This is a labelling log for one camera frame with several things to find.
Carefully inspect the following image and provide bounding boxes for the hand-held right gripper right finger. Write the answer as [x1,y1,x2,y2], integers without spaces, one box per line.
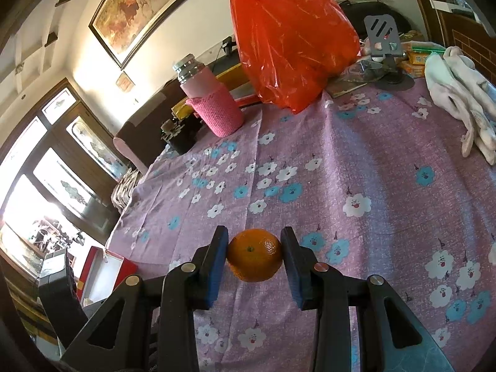
[280,226,456,372]

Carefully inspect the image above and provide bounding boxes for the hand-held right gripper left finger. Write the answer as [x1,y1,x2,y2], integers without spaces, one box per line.
[60,225,229,372]

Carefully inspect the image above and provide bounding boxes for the orange tangerine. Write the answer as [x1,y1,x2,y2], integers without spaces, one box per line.
[227,228,283,283]

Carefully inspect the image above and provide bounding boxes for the red and white box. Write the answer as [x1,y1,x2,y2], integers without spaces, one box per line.
[75,245,139,303]

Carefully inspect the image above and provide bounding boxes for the purple floral tablecloth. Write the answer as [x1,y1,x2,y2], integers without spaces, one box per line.
[104,77,496,372]

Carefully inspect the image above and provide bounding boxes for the striped cloth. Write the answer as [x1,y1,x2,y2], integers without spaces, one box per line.
[110,168,147,210]

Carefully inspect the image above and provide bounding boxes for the wooden glass door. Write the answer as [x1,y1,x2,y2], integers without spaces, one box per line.
[0,77,133,280]

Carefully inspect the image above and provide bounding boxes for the cluster of black cups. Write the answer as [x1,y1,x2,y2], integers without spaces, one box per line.
[160,117,203,154]

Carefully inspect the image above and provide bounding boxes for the brown chair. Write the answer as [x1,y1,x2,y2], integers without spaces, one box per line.
[113,81,187,176]

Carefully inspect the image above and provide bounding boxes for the pink bottle with knitted sleeve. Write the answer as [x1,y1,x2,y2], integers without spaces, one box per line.
[172,53,245,138]

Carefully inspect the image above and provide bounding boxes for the clear plastic wrapper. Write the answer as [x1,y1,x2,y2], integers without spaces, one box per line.
[340,59,389,86]

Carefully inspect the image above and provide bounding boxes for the red plastic bag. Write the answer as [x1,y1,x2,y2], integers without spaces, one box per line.
[227,0,362,114]

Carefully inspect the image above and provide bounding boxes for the white gloves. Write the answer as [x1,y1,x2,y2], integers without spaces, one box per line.
[423,46,496,166]

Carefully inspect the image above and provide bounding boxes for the yellow green packets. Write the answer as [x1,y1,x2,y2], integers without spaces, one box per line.
[400,40,447,79]

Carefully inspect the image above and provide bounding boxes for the grey phone stand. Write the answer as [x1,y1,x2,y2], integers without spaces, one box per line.
[363,15,416,86]

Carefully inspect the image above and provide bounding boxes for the framed painting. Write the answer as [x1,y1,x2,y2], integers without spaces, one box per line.
[88,0,230,71]

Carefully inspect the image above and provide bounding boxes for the wooden cabinet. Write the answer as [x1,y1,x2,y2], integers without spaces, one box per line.
[403,0,496,71]

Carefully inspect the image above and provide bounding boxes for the small red wall plaque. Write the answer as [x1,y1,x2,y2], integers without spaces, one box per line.
[115,71,136,94]

